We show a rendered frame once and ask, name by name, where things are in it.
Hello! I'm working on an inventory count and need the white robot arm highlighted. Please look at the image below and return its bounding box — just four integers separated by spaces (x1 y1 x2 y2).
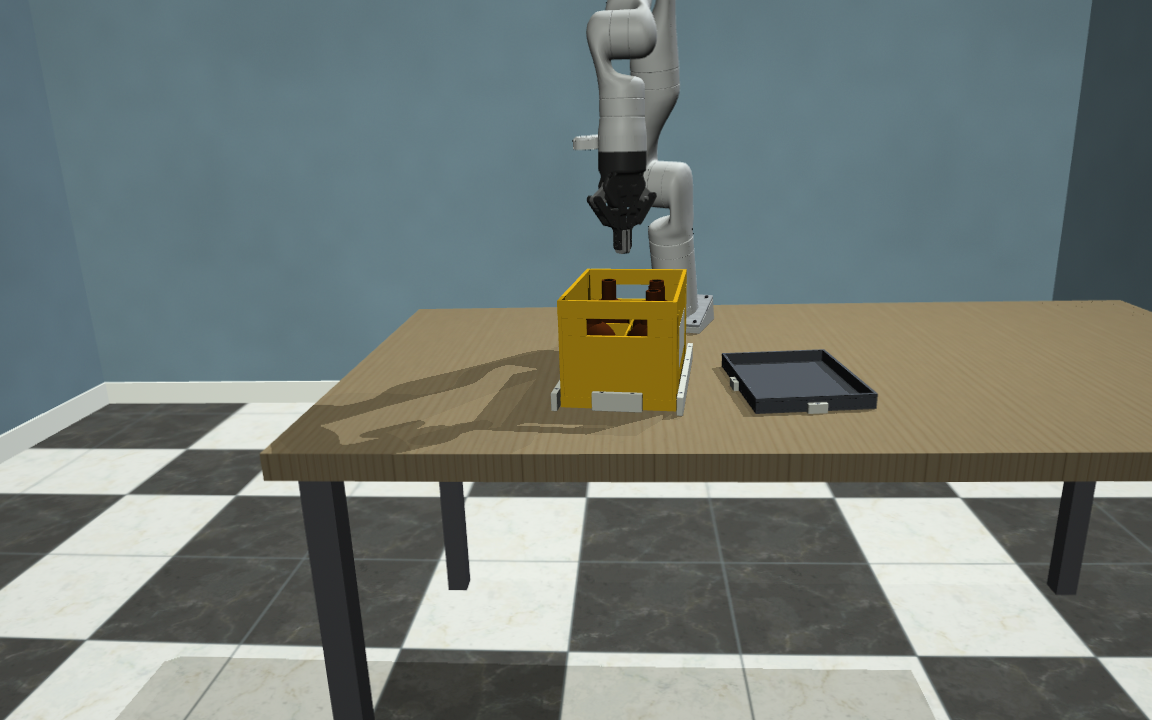
573 0 698 317

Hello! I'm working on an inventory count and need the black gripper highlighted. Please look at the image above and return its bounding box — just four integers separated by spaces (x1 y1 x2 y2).
588 151 657 253

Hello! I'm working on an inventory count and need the yellow bottle crate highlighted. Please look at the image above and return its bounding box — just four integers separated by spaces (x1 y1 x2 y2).
558 270 687 411

